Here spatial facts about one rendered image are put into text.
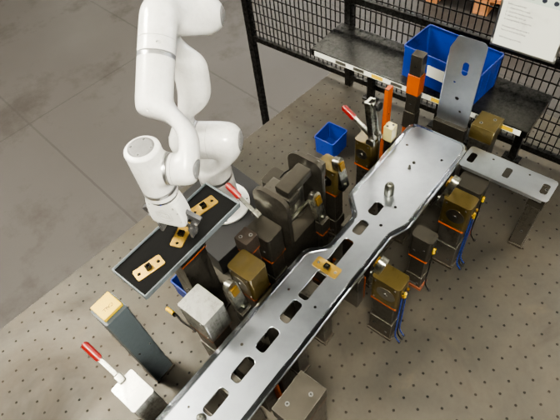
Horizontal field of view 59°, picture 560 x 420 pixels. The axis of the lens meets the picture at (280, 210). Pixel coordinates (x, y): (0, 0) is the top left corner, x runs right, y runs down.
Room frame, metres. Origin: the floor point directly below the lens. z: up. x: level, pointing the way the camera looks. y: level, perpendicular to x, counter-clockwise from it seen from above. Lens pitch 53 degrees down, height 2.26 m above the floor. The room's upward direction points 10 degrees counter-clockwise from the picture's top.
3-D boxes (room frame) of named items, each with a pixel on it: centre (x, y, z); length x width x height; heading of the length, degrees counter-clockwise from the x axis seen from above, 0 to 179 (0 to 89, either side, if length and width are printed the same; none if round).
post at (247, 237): (0.82, 0.11, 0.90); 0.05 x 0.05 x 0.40; 43
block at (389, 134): (1.19, -0.42, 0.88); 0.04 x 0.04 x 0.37; 43
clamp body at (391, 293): (0.63, -0.28, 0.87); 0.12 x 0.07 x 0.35; 43
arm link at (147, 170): (0.81, 0.28, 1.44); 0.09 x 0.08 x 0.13; 75
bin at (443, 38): (1.41, -0.69, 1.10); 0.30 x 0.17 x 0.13; 37
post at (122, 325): (0.63, 0.48, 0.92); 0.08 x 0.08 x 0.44; 43
